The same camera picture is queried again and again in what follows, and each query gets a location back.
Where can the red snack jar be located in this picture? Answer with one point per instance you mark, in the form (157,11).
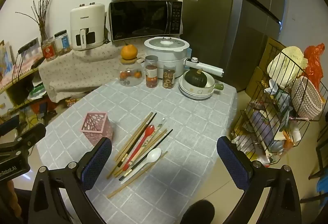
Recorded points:
(151,70)

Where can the white electric cooking pot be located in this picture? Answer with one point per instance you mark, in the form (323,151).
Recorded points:
(176,52)

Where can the jar with blue label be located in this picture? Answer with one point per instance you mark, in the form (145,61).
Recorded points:
(62,42)

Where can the dark grey refrigerator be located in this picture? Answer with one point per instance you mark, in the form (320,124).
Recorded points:
(231,34)

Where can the paper-wrapped chopsticks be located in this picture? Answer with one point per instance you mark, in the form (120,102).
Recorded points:
(155,132)

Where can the dried twig bouquet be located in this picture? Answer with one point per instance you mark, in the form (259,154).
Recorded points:
(39,16)

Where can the white cabbage in bag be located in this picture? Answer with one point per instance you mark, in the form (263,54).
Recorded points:
(287,66)

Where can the cardboard box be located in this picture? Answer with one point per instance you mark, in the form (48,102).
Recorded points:
(272,49)

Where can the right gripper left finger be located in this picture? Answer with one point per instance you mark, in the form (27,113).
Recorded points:
(94,161)

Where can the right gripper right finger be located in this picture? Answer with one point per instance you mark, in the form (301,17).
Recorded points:
(236,162)

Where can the stack of white plates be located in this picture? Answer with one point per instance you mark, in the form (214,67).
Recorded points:
(192,95)

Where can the orange tangerine on jar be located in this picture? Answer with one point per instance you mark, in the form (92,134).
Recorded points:
(129,52)

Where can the black chopstick gold tip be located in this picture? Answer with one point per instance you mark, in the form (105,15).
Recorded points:
(148,153)

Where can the jar with red label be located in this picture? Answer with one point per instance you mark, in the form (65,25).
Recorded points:
(49,49)

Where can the white air fryer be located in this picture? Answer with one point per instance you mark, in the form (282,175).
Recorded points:
(87,24)

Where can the black wire dish rack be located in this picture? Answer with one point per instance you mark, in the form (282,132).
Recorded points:
(269,126)

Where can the red plastic spoon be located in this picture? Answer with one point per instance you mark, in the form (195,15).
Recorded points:
(149,130)

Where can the white bowl green handle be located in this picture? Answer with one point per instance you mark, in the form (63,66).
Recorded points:
(210,86)

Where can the pink perforated utensil holder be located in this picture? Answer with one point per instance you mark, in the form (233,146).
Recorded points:
(96,125)

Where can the orange plastic bag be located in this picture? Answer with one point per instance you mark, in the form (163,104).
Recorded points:
(314,70)

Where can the white plastic spoon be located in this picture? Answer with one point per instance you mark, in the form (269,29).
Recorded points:
(151,158)

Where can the brown ring snack jar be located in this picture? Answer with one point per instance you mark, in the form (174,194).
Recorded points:
(168,79)

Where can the light wooden chopstick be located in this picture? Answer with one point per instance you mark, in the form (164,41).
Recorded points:
(133,136)

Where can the dark green pumpkin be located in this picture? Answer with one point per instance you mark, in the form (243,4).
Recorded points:
(196,78)

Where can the glass jar with cork lid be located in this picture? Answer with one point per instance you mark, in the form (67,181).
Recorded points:
(130,72)

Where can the black microwave oven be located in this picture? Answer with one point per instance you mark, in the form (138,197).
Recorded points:
(142,18)

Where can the grey checked tablecloth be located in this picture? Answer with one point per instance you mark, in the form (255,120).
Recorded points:
(186,131)

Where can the floral cloth on cabinet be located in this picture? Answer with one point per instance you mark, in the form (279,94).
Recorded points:
(81,71)

